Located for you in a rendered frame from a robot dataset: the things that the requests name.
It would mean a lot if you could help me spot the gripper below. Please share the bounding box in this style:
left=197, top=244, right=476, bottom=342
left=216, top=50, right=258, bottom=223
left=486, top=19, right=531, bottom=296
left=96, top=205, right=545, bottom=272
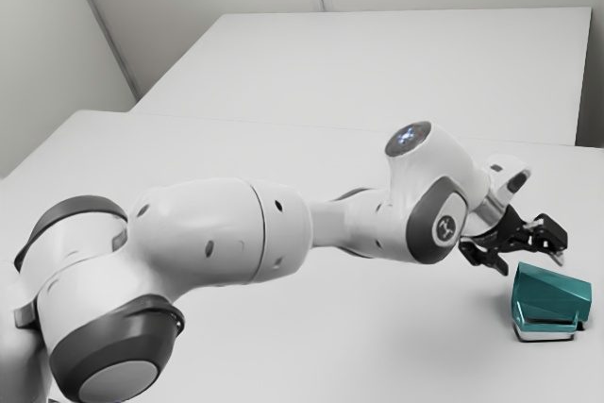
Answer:
left=458, top=206, right=569, bottom=277

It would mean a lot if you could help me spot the teal faceted mug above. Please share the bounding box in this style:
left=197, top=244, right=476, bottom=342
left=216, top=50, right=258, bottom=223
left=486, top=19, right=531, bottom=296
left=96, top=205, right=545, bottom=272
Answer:
left=510, top=260, right=593, bottom=343

